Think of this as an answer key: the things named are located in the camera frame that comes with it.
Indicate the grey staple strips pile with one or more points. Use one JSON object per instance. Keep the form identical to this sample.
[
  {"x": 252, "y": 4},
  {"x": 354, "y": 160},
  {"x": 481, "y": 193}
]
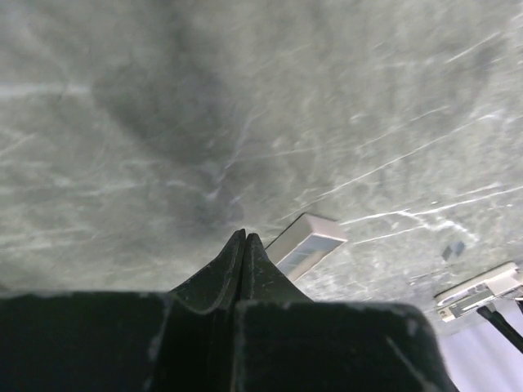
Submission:
[{"x": 304, "y": 244}]

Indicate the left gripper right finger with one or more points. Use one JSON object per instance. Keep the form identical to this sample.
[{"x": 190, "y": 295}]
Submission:
[{"x": 336, "y": 346}]

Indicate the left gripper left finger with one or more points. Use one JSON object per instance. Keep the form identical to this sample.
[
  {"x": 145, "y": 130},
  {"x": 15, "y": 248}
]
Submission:
[{"x": 125, "y": 341}]

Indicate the black music stand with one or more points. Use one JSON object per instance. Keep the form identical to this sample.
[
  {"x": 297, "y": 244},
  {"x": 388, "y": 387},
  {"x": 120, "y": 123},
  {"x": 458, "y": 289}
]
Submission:
[{"x": 496, "y": 320}]

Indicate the small staple strip grey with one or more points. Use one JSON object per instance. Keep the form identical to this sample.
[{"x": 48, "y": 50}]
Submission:
[{"x": 453, "y": 249}]

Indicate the white stapler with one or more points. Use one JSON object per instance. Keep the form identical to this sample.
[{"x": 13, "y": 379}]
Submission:
[{"x": 465, "y": 297}]

